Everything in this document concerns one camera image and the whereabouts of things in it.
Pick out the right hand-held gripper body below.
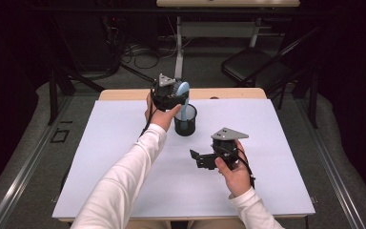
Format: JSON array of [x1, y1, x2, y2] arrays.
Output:
[[203, 127, 250, 171]]

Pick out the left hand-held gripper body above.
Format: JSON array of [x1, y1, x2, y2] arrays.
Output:
[[150, 73, 180, 113]]

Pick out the light blue hairbrush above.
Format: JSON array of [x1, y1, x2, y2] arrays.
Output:
[[171, 81, 192, 131]]

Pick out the black mesh pen cup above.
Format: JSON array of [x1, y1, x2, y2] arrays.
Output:
[[173, 103, 198, 137]]

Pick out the person's left hand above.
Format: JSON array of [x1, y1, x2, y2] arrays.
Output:
[[144, 92, 183, 133]]

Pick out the person's right hand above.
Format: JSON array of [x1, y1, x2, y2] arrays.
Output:
[[214, 139, 255, 198]]

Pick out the light wooden table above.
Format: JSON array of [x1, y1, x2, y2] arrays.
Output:
[[57, 88, 309, 223]]

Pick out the person's right leg beige trousers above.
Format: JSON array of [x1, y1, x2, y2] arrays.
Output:
[[187, 219, 247, 229]]

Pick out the person's leg beige trousers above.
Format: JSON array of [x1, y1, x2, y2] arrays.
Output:
[[134, 219, 173, 229], [187, 219, 247, 229]]

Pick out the white board sheet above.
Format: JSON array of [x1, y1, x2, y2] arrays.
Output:
[[51, 98, 316, 219]]

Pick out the person's left leg beige trousers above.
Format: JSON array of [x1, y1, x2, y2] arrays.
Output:
[[134, 219, 173, 229]]

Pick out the white-legged desk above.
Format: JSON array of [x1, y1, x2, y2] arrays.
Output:
[[155, 0, 301, 81]]

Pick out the black folding chair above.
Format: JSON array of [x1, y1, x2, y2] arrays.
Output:
[[220, 27, 320, 96]]

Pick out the black metal stand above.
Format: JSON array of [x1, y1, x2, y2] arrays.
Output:
[[46, 68, 106, 126], [292, 70, 319, 130]]

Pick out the left hand-held gripper black cable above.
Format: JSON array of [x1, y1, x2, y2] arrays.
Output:
[[139, 100, 158, 137]]

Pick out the hand-held gripper black cable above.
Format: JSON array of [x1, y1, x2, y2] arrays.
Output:
[[222, 145, 255, 189], [139, 100, 158, 137]]

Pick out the thick black floor cable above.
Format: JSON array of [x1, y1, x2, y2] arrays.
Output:
[[119, 63, 160, 84]]

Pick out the right hand-held gripper black cable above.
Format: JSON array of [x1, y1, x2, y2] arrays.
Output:
[[222, 145, 255, 189]]

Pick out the bundle of floor cables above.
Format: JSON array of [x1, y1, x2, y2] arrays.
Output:
[[120, 39, 179, 70]]

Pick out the aluminium floor rail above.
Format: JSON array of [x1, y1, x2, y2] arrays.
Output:
[[294, 98, 366, 229], [0, 94, 74, 229]]

